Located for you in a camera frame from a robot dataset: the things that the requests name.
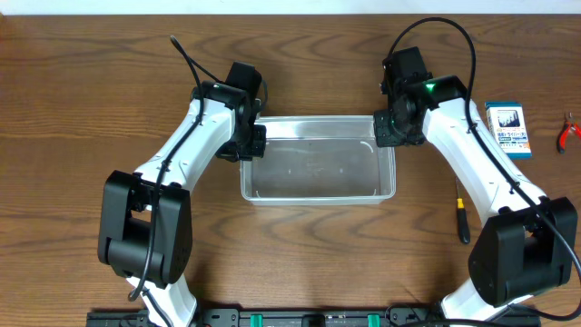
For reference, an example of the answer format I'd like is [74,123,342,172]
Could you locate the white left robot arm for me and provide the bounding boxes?
[87,62,266,326]

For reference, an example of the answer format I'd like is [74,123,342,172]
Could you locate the clear plastic container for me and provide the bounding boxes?
[241,115,396,205]

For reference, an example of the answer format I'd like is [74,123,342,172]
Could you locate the red handled pliers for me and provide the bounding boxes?
[556,113,580,154]

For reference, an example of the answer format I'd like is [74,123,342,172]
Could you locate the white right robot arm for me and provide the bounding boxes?
[374,47,578,321]

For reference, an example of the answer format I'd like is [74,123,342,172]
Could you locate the black yellow screwdriver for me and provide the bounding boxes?
[455,178,471,244]

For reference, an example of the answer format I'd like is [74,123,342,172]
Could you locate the blue white screwdriver box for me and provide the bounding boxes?
[485,102,532,159]

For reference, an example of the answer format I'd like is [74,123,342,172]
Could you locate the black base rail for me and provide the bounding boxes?
[85,304,542,327]

